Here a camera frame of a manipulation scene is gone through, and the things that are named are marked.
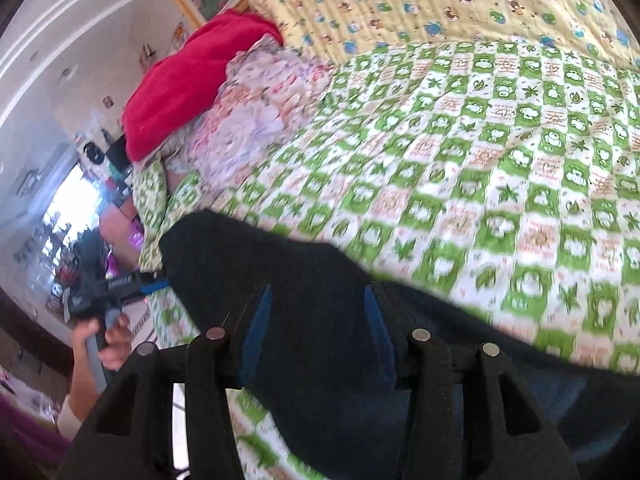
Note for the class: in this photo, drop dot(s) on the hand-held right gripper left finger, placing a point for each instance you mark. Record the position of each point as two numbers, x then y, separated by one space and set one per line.
256 325

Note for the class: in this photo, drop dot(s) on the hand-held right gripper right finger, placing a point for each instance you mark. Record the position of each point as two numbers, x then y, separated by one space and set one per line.
376 325

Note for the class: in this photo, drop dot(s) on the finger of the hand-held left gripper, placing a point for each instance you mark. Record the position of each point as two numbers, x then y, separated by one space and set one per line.
152 284

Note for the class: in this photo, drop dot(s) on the black pants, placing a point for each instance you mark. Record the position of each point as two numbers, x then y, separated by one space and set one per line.
310 340

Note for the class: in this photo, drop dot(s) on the person's left forearm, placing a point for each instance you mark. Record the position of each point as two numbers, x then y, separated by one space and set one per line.
80 395

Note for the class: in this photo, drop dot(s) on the person's left hand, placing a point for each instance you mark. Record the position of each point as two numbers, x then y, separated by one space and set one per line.
112 342

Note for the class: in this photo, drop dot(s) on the green checkered printed blanket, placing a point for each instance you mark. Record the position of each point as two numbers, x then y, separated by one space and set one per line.
450 170

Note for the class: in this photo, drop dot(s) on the floral pink quilt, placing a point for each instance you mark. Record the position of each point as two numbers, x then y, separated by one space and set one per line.
250 115

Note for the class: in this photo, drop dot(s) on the red pillow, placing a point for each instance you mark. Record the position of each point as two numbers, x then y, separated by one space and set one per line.
185 85

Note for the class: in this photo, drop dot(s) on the yellow printed quilt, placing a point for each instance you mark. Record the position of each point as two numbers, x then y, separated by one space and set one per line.
450 0

